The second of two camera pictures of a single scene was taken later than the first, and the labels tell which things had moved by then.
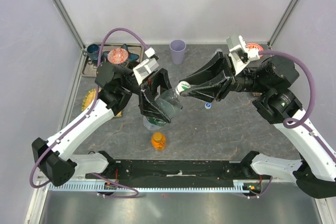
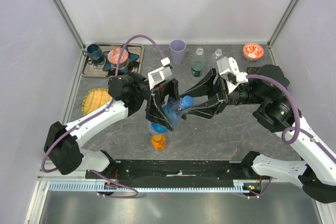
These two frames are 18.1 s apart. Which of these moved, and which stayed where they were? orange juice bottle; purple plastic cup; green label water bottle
Moved: green label water bottle
Stayed: orange juice bottle; purple plastic cup
